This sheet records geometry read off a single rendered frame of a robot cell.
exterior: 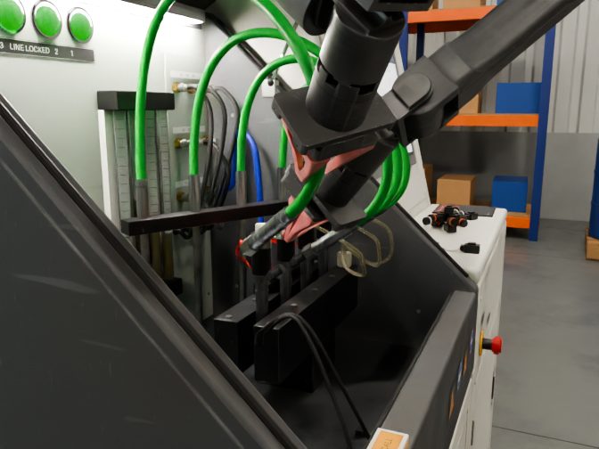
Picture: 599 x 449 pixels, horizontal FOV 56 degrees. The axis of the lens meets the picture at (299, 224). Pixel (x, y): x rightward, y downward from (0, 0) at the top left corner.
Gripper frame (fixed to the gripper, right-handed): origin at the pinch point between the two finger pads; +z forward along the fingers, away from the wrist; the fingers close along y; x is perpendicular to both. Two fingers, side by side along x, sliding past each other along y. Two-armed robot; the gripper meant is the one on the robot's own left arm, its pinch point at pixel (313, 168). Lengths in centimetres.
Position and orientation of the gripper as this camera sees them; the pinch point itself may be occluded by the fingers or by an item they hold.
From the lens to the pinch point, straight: 60.0
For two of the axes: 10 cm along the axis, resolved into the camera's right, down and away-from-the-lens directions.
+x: 4.6, 7.9, -4.0
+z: -2.0, 5.3, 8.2
